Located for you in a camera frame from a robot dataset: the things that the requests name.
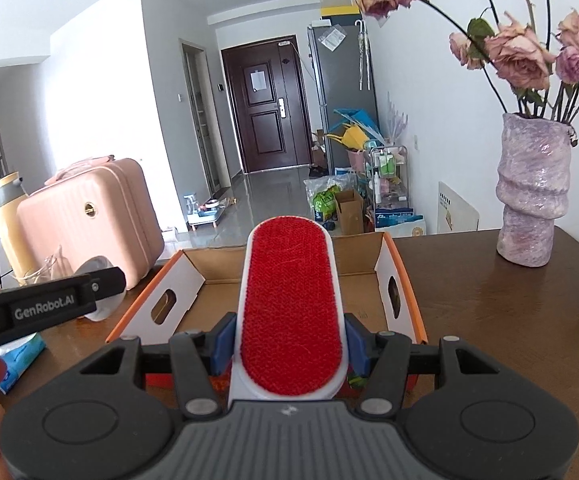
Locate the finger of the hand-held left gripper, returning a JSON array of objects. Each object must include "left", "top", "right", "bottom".
[{"left": 77, "top": 267, "right": 126, "bottom": 307}]

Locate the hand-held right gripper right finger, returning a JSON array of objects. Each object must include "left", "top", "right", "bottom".
[{"left": 342, "top": 312, "right": 501, "bottom": 418}]

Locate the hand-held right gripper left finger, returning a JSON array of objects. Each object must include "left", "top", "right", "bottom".
[{"left": 78, "top": 312, "right": 238, "bottom": 420}]

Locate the white plastic cup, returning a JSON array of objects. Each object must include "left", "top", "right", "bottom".
[{"left": 72, "top": 255, "right": 121, "bottom": 322}]

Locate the red and white lint brush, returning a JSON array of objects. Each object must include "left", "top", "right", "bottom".
[{"left": 228, "top": 216, "right": 350, "bottom": 402}]

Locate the orange and white cardboard box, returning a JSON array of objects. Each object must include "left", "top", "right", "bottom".
[{"left": 104, "top": 232, "right": 429, "bottom": 396}]

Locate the red printed package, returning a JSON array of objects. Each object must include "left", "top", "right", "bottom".
[{"left": 144, "top": 374, "right": 231, "bottom": 397}]

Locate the blue tissue pack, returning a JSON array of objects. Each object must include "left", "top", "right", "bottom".
[{"left": 0, "top": 334, "right": 46, "bottom": 395}]

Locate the pink hard suitcase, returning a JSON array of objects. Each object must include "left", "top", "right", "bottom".
[{"left": 17, "top": 156, "right": 165, "bottom": 292}]

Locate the clear glass beaker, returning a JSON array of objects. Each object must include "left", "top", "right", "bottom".
[{"left": 22, "top": 245, "right": 73, "bottom": 288}]

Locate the yellow thermos jug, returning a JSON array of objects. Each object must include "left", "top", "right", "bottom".
[{"left": 0, "top": 171, "right": 35, "bottom": 286}]

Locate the small wooden stool with tray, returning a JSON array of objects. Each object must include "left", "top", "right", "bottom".
[{"left": 184, "top": 194, "right": 226, "bottom": 232}]

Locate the small brown cardboard box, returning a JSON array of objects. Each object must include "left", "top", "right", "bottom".
[{"left": 334, "top": 189, "right": 366, "bottom": 236}]

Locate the blue and white carton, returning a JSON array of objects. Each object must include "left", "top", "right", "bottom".
[{"left": 373, "top": 206, "right": 426, "bottom": 237}]

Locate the green printed plastic bag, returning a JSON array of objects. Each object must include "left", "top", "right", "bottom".
[{"left": 303, "top": 176, "right": 343, "bottom": 226}]

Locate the white leaning board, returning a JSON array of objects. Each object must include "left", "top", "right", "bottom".
[{"left": 437, "top": 181, "right": 480, "bottom": 235}]

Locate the metal storage cart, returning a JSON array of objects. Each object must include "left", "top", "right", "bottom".
[{"left": 363, "top": 142, "right": 410, "bottom": 211}]

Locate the glass side door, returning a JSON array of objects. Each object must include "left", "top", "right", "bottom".
[{"left": 181, "top": 42, "right": 220, "bottom": 193}]

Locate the yellow bag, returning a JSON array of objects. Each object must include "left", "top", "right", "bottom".
[{"left": 338, "top": 125, "right": 366, "bottom": 152}]

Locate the dark brown entrance door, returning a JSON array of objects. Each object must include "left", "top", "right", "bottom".
[{"left": 221, "top": 35, "right": 315, "bottom": 175}]

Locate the blue bag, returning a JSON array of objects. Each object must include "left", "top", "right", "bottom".
[{"left": 333, "top": 107, "right": 381, "bottom": 141}]

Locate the dried lavender bundle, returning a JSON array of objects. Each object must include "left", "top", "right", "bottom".
[{"left": 385, "top": 91, "right": 410, "bottom": 142}]

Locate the purple ceramic vase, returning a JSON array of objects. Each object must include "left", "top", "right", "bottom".
[{"left": 495, "top": 112, "right": 579, "bottom": 267}]

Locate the grey refrigerator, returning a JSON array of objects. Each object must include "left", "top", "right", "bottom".
[{"left": 307, "top": 20, "right": 381, "bottom": 171}]

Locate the white folded umbrella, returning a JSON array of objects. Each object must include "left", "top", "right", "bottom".
[{"left": 354, "top": 19, "right": 373, "bottom": 92}]

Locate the clear plastic pouch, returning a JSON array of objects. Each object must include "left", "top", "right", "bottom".
[{"left": 319, "top": 27, "right": 345, "bottom": 52}]

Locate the bunch of dried pink roses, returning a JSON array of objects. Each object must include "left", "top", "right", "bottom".
[{"left": 347, "top": 0, "right": 579, "bottom": 126}]

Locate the yellow and black box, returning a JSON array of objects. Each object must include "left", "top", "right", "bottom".
[{"left": 321, "top": 2, "right": 363, "bottom": 27}]

